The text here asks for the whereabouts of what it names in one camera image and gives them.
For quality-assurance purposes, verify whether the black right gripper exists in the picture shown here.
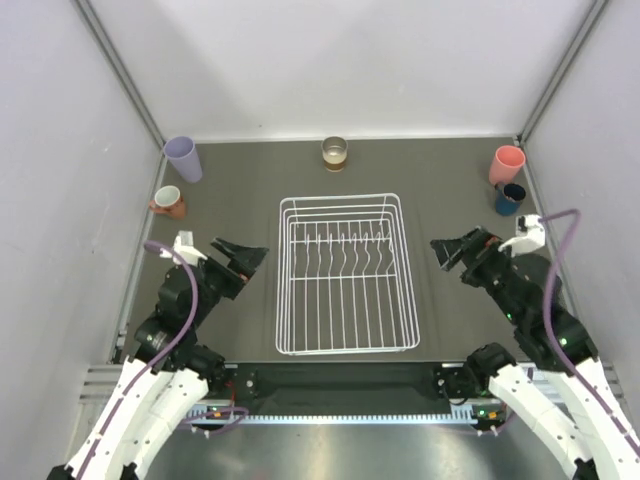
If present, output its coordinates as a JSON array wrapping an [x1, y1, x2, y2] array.
[[429, 224, 525, 323]]

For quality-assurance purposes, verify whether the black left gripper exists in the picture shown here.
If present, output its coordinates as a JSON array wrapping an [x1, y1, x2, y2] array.
[[189, 236, 270, 327]]

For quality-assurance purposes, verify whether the dark blue ceramic mug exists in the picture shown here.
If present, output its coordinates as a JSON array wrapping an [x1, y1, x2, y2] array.
[[495, 183, 527, 216]]

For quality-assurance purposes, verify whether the terracotta ceramic mug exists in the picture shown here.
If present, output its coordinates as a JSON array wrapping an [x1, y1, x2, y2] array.
[[149, 185, 187, 219]]

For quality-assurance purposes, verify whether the pink plastic tumbler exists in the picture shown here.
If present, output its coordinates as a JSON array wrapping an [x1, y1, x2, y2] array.
[[489, 145, 526, 185]]

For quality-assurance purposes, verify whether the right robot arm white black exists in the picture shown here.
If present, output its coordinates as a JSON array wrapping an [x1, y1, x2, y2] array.
[[430, 215, 639, 479]]

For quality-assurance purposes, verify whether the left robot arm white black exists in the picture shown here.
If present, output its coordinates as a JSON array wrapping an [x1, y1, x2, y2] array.
[[49, 231, 268, 479]]

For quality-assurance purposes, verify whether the lilac plastic tumbler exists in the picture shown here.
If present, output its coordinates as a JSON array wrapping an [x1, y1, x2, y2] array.
[[163, 136, 203, 183]]

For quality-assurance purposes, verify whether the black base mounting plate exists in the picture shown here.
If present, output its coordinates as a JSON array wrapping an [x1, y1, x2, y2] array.
[[225, 362, 480, 409]]

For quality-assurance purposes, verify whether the glass cup with brown band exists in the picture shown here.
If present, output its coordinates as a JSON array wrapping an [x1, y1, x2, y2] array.
[[321, 136, 348, 172]]

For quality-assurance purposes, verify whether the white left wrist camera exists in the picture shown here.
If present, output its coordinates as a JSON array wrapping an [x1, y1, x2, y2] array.
[[172, 230, 207, 266]]

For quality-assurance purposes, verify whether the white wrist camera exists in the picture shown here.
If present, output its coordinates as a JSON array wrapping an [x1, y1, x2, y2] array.
[[172, 230, 207, 266], [498, 214, 546, 257]]

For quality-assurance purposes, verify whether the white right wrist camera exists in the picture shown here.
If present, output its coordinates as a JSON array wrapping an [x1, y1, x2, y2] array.
[[498, 214, 546, 257]]

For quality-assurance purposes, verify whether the white wire dish rack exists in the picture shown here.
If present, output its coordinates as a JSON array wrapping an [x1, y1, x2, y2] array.
[[275, 193, 421, 356]]

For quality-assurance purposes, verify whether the grey slotted cable duct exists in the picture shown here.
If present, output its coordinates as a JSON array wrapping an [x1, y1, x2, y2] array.
[[185, 402, 507, 426]]

